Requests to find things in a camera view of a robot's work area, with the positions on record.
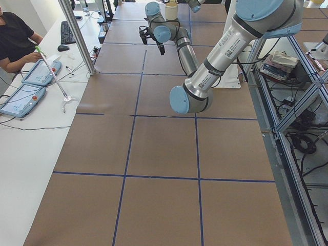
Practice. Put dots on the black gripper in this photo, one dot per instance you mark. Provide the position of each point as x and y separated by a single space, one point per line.
159 46

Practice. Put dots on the white ribbed HOME mug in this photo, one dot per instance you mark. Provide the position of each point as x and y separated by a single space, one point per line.
171 11

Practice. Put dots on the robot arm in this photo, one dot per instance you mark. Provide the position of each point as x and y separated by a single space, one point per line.
252 20
162 29

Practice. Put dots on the metal cup on desk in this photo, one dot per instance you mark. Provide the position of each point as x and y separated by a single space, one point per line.
105 27

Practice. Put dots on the black keyboard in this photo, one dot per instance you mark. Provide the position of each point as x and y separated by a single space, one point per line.
66 35

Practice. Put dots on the black computer mouse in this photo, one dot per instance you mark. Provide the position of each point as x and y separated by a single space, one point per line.
62 48

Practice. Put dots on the upper teach pendant tablet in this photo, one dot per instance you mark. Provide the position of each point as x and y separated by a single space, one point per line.
38 75

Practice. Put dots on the teach pendant tablet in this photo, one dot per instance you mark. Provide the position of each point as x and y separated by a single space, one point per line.
38 75
23 100

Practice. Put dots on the stack of books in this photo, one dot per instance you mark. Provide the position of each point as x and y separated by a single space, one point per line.
278 65

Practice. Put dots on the seated person black shirt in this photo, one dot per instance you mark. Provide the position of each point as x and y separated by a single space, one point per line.
18 42

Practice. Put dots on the lower teach pendant tablet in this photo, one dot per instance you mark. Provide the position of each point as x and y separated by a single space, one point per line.
23 100

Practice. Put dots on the aluminium frame post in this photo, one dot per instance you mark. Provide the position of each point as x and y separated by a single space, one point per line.
85 34

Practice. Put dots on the green handled grabber tool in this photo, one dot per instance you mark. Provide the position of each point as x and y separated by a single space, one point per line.
67 98

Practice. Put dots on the aluminium frame side rail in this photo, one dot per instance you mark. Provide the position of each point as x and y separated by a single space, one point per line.
294 111

